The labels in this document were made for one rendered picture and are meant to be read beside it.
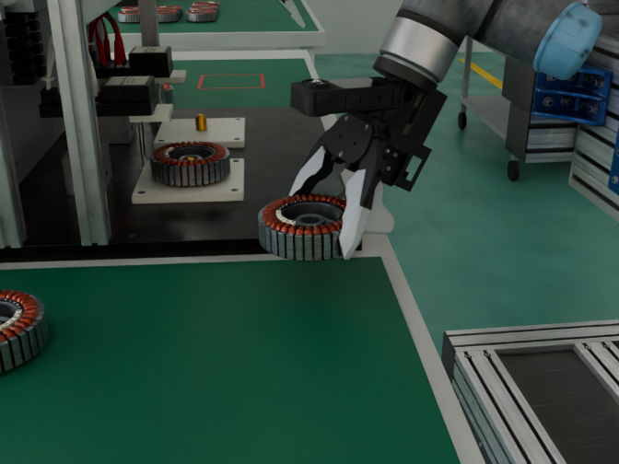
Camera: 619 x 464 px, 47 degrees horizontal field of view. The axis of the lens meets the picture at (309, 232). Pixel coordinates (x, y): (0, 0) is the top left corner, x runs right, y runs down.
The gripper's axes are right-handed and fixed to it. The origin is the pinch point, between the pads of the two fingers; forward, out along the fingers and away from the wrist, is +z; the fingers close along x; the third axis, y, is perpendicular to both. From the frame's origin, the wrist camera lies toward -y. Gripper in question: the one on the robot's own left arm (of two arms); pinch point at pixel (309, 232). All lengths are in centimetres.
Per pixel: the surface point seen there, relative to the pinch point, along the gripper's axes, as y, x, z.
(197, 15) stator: 53, 202, -27
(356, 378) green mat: -0.9, -17.9, 7.8
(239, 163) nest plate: 6.5, 33.5, -0.3
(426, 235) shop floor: 147, 137, 8
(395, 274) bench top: 11.8, -2.6, 0.6
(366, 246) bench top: 12.7, 5.6, 0.1
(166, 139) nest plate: 1, 51, 3
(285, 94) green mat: 36, 83, -14
